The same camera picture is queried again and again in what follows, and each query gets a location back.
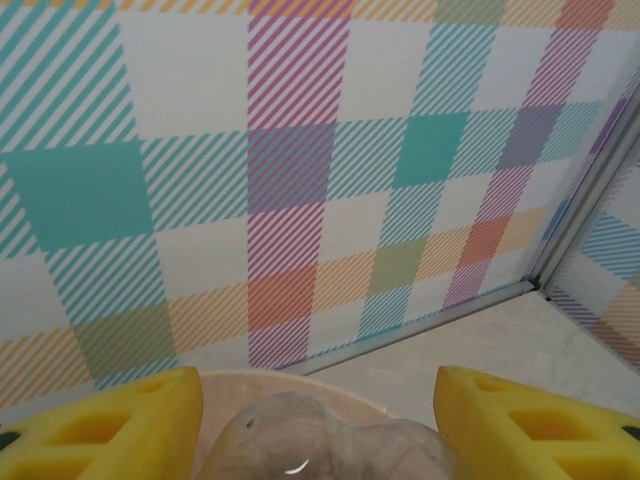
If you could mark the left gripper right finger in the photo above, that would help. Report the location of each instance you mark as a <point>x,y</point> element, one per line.
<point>465,415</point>

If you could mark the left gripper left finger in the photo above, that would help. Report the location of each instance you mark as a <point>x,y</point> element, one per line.
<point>165,415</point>

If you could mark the red label bottle orange cap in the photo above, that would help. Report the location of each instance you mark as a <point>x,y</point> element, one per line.
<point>325,445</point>

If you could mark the beige round bin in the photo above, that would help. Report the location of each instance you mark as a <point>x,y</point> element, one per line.
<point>225,385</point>

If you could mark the aluminium frame post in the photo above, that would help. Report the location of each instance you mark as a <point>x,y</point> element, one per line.
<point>582,205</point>

